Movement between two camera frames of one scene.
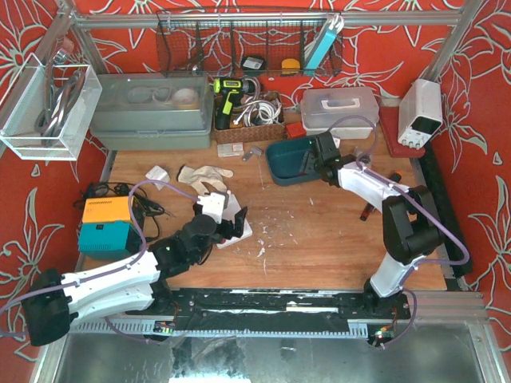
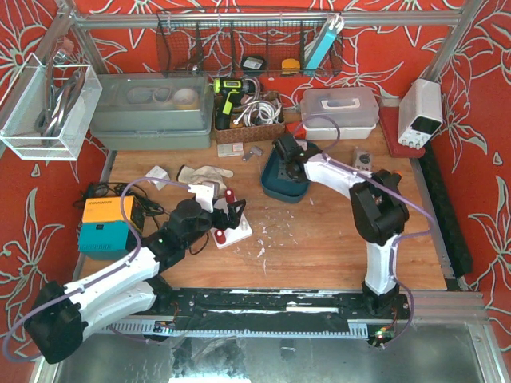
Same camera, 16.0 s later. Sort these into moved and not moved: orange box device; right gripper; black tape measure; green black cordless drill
Moved: right gripper
Not moved: orange box device; black tape measure; green black cordless drill
